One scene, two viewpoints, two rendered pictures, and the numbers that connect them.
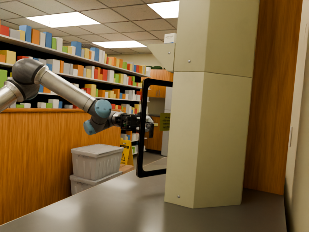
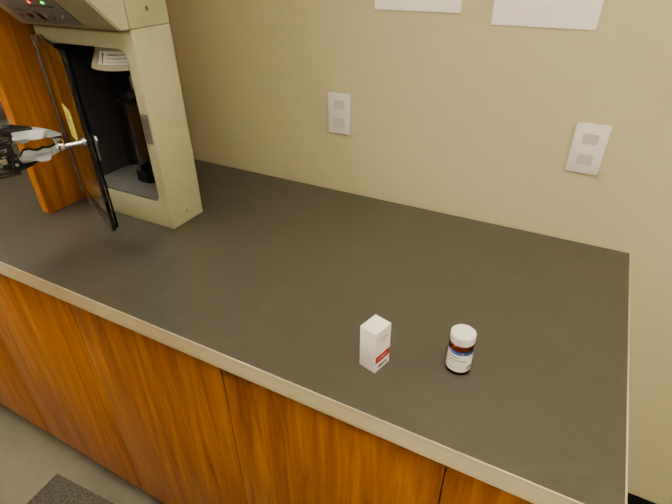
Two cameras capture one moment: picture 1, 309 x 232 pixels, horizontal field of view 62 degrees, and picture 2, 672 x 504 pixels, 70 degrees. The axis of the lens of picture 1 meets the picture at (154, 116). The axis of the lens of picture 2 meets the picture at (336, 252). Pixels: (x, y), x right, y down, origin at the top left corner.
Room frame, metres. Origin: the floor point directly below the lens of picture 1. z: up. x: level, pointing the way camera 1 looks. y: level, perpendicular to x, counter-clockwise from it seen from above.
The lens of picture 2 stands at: (0.44, 0.99, 1.55)
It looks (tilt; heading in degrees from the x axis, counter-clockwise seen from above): 32 degrees down; 273
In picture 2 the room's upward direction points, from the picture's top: 1 degrees counter-clockwise
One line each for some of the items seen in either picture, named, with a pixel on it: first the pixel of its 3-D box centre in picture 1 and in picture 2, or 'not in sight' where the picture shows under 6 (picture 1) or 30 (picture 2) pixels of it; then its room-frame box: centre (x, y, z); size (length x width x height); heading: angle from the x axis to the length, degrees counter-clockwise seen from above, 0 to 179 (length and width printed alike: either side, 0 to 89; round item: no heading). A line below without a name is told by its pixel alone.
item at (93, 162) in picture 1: (98, 160); not in sight; (3.27, 0.69, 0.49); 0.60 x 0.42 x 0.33; 155
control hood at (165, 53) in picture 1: (175, 64); (46, 2); (1.08, -0.07, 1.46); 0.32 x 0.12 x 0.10; 155
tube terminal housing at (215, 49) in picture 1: (216, 99); (132, 57); (1.00, -0.24, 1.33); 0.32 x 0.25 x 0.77; 155
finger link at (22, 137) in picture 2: not in sight; (37, 136); (1.11, 0.05, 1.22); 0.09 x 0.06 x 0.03; 39
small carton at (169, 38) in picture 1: (172, 42); not in sight; (1.04, -0.05, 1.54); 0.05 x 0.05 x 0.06; 48
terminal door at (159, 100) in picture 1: (168, 128); (74, 133); (1.10, -0.06, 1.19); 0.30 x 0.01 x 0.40; 130
